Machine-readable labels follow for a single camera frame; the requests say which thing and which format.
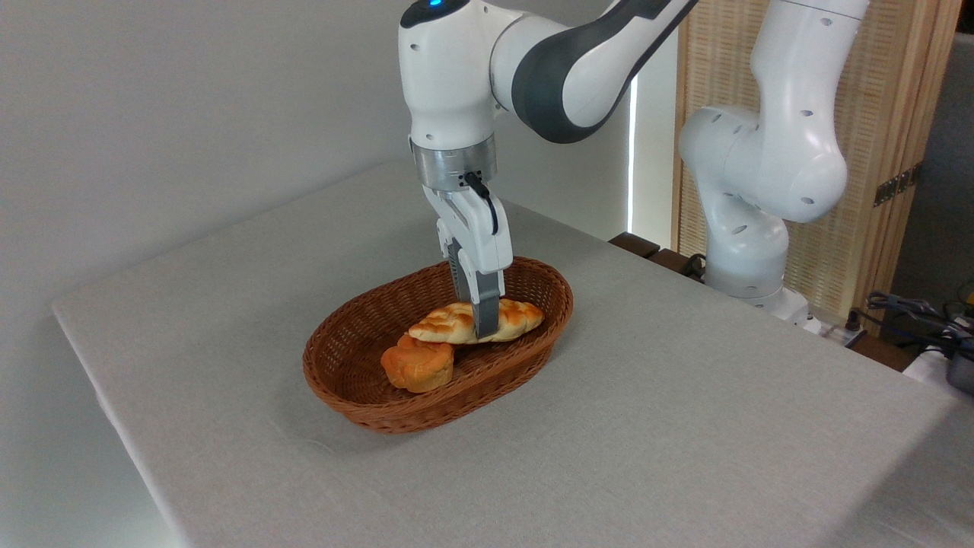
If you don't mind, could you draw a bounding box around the dark metal screen hinge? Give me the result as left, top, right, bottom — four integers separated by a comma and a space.
873, 164, 923, 208

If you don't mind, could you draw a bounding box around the grey tablecloth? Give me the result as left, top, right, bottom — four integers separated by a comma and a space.
52, 160, 974, 548

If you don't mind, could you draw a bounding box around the white power strip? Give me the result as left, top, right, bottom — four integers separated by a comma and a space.
805, 314, 868, 349

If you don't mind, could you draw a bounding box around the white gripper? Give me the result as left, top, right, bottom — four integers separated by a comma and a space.
423, 186, 514, 340

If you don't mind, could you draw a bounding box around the tangled dark cable bundle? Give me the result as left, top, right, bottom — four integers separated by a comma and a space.
864, 291, 974, 352

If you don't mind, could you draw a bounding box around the round orange bread roll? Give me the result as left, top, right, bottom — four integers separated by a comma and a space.
380, 335, 455, 394

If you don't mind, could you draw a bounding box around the brown wicker basket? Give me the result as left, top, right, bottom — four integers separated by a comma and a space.
302, 256, 575, 435

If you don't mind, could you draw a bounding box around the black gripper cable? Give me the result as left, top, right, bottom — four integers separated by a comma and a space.
464, 173, 500, 235

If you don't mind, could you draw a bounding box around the braided bread loaf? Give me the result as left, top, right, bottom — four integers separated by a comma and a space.
409, 299, 545, 346

